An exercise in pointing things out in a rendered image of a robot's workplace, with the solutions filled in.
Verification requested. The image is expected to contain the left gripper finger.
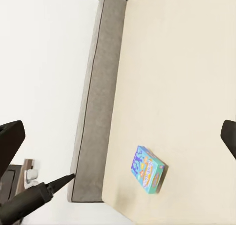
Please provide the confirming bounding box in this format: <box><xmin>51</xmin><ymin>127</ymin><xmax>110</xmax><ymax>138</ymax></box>
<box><xmin>47</xmin><ymin>173</ymin><xmax>75</xmax><ymax>198</ymax></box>

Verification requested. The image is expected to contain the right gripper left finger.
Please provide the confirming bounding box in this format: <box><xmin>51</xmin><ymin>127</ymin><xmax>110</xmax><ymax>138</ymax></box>
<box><xmin>0</xmin><ymin>120</ymin><xmax>26</xmax><ymax>179</ymax></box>

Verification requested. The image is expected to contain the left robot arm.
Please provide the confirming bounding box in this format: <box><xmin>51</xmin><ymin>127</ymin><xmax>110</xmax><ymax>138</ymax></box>
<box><xmin>0</xmin><ymin>169</ymin><xmax>75</xmax><ymax>225</ymax></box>

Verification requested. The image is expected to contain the board game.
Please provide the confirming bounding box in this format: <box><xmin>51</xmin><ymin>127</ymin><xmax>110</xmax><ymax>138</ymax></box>
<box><xmin>130</xmin><ymin>145</ymin><xmax>165</xmax><ymax>195</ymax></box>

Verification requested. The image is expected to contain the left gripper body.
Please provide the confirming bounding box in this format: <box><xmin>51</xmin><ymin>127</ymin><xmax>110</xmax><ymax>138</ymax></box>
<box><xmin>13</xmin><ymin>182</ymin><xmax>52</xmax><ymax>218</ymax></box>

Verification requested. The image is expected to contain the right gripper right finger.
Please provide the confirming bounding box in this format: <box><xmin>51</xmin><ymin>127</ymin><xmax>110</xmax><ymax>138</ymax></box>
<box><xmin>220</xmin><ymin>119</ymin><xmax>236</xmax><ymax>159</ymax></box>

